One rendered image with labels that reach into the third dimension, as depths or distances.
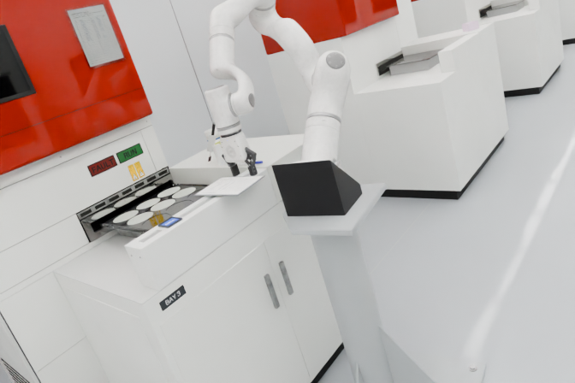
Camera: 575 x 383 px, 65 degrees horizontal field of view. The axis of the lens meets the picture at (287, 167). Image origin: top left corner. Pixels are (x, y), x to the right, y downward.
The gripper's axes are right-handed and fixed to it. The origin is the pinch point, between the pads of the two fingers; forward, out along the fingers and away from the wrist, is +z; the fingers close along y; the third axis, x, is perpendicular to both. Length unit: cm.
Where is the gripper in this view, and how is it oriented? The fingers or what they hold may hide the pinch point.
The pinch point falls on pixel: (244, 173)
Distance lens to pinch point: 162.0
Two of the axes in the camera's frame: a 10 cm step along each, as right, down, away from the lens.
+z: 2.8, 9.1, 3.0
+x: 6.1, -4.1, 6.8
